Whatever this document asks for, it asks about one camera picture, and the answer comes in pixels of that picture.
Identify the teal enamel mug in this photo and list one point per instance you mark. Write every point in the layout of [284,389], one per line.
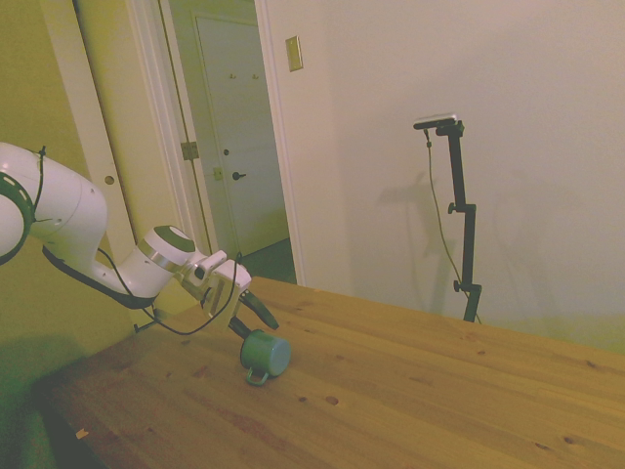
[266,354]

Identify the grey camera on stand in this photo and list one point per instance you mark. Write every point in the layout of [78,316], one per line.
[436,120]

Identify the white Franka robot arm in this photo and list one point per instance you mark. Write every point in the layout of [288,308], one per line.
[63,210]

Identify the black camera stand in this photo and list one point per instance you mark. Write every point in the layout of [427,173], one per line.
[464,220]
[434,195]

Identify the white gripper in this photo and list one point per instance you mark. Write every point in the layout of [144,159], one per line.
[224,293]

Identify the white door frame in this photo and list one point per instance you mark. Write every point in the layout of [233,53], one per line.
[280,171]

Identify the brass door hinge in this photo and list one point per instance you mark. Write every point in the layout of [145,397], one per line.
[189,151]

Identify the open white door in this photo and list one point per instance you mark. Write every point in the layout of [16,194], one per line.
[122,98]

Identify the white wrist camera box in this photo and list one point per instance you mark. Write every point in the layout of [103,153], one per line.
[207,268]

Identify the beige wall switch plate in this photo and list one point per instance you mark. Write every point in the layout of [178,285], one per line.
[294,54]

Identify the closed white hallway door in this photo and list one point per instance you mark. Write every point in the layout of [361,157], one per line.
[234,122]

